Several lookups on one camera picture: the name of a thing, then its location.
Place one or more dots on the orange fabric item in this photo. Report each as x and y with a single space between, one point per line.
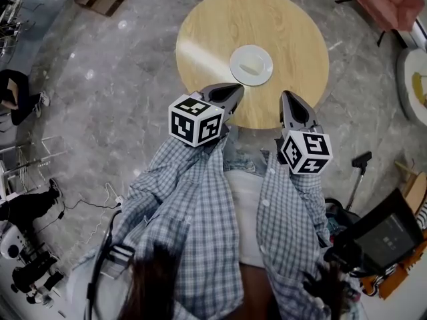
390 282

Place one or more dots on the round wooden table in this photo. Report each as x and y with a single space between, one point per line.
283 28

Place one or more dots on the white round plate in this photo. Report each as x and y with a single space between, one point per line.
240 55

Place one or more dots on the person's left forearm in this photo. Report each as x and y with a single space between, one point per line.
183 162

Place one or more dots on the person's right forearm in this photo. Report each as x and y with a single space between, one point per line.
307 195

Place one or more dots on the white round pet bed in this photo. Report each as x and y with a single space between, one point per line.
405 88

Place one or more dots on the light wooden chair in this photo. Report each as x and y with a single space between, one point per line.
417 188

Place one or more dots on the white long appliance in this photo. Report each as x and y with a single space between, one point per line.
417 33

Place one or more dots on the white power strip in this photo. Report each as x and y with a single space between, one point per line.
118 202

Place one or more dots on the black screen device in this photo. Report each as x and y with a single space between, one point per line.
387 232

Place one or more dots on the pale food block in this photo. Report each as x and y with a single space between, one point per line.
251 68

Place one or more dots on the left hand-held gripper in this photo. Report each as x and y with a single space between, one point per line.
195 122

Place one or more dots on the person's legs in blue jeans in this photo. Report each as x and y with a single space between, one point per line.
245 162

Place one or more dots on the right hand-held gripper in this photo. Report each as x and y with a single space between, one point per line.
310 152

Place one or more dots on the white rounded machine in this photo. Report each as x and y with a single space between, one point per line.
13 242

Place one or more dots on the striped cloth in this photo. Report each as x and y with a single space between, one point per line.
422 215

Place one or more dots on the teal and red vacuum cleaner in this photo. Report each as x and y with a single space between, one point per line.
362 158

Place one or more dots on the striped grey device box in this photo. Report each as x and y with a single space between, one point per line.
120 255

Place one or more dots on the yellow cushion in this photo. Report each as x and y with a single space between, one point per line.
418 88

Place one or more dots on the person's torso in plaid shirt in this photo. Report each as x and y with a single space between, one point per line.
207 228

